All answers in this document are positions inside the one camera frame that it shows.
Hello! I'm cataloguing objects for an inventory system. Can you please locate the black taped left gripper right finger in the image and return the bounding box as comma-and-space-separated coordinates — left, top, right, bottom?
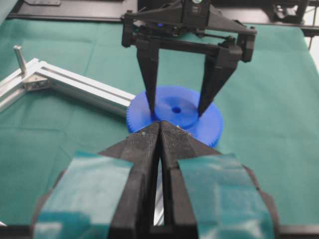
160, 121, 280, 239

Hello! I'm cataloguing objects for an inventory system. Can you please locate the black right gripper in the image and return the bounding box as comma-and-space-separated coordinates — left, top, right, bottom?
122, 0, 257, 116

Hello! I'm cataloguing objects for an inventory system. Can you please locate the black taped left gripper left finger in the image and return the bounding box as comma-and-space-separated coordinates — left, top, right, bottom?
33, 122, 160, 239

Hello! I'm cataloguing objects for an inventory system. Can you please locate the blue plastic gear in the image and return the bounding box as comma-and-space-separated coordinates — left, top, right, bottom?
126, 86, 223, 147

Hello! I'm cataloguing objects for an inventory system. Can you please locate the steel shaft at far corner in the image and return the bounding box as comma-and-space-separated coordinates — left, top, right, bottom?
13, 45, 27, 75

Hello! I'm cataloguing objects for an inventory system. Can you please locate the black frame rail behind table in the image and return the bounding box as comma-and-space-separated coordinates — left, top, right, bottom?
6, 0, 306, 22

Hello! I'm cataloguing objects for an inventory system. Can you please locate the square aluminium extrusion frame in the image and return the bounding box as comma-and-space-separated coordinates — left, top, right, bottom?
0, 58, 135, 117

